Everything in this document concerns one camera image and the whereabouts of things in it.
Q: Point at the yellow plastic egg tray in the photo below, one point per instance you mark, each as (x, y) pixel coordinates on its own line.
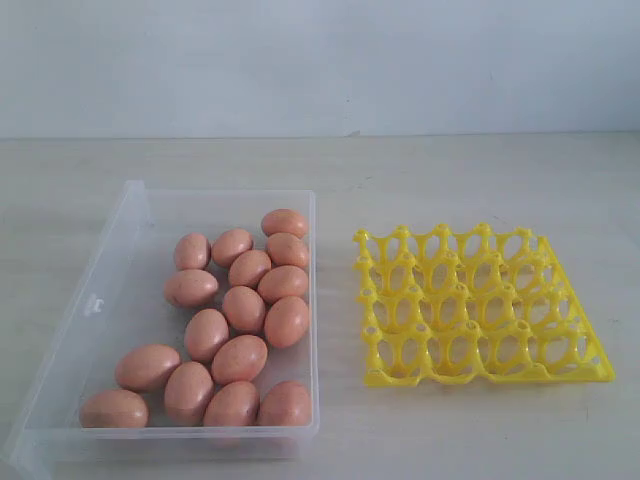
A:
(454, 307)

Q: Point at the brown egg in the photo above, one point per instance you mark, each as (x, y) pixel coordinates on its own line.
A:
(147, 368)
(249, 268)
(288, 403)
(283, 281)
(115, 408)
(244, 309)
(236, 404)
(229, 245)
(285, 221)
(188, 393)
(192, 251)
(240, 359)
(286, 249)
(286, 322)
(205, 334)
(190, 288)

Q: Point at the clear plastic storage box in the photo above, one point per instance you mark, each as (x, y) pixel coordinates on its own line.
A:
(119, 305)

